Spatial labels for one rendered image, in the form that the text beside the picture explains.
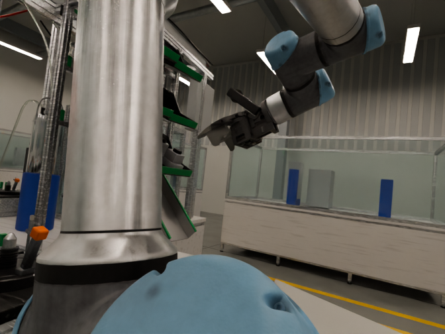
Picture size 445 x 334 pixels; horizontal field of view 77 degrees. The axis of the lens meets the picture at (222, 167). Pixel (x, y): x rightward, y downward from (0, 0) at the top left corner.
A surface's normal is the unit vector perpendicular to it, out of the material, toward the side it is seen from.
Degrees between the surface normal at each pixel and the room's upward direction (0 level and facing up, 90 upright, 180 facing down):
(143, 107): 79
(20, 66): 90
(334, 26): 166
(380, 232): 90
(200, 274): 46
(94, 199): 83
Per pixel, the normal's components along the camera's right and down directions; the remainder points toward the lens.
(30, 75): 0.86, 0.07
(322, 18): 0.00, 0.99
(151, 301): -0.39, -0.77
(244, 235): -0.50, -0.10
